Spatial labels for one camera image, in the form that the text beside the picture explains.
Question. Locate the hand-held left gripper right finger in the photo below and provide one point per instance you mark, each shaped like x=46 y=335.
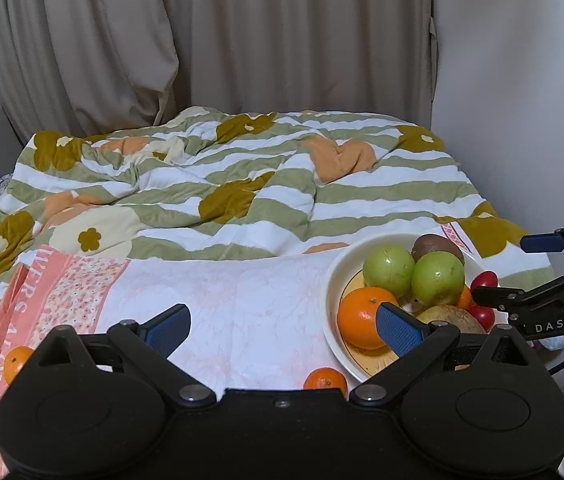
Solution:
x=399 y=331

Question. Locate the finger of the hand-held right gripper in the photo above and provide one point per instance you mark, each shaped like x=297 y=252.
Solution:
x=541 y=243
x=491 y=296

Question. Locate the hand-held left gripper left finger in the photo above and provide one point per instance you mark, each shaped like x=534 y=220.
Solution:
x=169 y=331

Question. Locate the red cherry tomato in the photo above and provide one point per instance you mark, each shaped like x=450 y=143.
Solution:
x=484 y=279
x=482 y=316

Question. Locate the small orange mandarin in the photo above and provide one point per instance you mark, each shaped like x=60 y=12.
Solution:
x=464 y=300

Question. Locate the large orange mandarin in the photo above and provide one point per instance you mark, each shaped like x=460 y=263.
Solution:
x=359 y=317

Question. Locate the green apple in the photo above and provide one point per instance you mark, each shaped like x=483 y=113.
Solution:
x=436 y=279
x=389 y=270

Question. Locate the cream yellow bowl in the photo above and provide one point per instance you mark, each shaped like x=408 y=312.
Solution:
x=341 y=270

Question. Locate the white plastic bag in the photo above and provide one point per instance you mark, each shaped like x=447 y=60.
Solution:
x=554 y=342

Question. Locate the brown kiwi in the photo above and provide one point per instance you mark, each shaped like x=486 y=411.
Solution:
x=436 y=247

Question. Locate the pink printed cloth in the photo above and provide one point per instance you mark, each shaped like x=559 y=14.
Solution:
x=242 y=300

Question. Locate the striped floral blanket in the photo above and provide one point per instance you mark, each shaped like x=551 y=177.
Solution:
x=212 y=170

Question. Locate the beige curtain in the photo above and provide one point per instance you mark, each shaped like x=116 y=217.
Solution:
x=262 y=35

